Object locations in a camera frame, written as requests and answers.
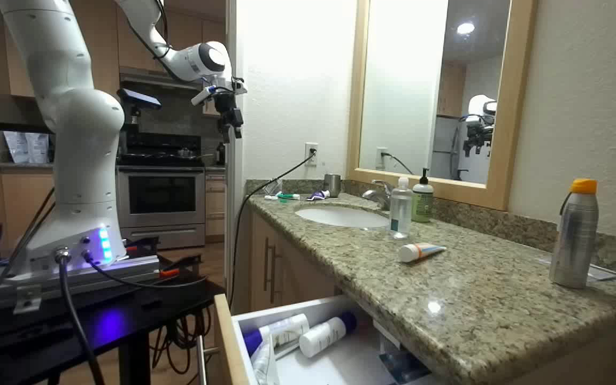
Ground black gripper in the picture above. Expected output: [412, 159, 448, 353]
[211, 86, 244, 136]

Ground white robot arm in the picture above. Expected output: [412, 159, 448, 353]
[0, 0, 244, 273]

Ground white tube in drawer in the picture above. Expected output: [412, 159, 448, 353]
[244, 315, 310, 353]

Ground open wooden drawer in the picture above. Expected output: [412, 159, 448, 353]
[213, 296, 442, 385]

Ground stainless steel oven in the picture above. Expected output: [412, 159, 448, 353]
[117, 133, 206, 251]

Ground green toothpaste tube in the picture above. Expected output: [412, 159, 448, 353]
[279, 193, 300, 203]

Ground purple toothpaste tube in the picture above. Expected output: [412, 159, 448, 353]
[310, 191, 330, 202]

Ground metal toothbrush cup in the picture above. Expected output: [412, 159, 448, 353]
[326, 173, 343, 198]

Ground white oval sink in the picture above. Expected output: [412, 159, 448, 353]
[297, 205, 390, 228]

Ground wooden vanity cabinet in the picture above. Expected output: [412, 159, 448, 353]
[249, 209, 335, 311]

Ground chrome faucet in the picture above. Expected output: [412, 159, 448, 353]
[362, 181, 392, 209]

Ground clear plastic bottle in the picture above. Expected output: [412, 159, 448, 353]
[390, 178, 412, 240]

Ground wood framed mirror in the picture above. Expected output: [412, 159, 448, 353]
[347, 0, 537, 209]

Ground green soap pump bottle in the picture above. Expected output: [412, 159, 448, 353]
[412, 171, 434, 222]

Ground white toothpaste tube on counter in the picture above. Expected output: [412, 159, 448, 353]
[397, 244, 444, 263]

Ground white bottle blue cap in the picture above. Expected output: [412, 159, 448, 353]
[300, 312, 357, 358]

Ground black robot cart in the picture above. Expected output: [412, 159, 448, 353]
[0, 280, 221, 385]

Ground silver spray can orange cap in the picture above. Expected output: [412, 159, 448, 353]
[550, 178, 598, 288]

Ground black power cable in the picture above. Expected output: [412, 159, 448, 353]
[229, 145, 320, 298]

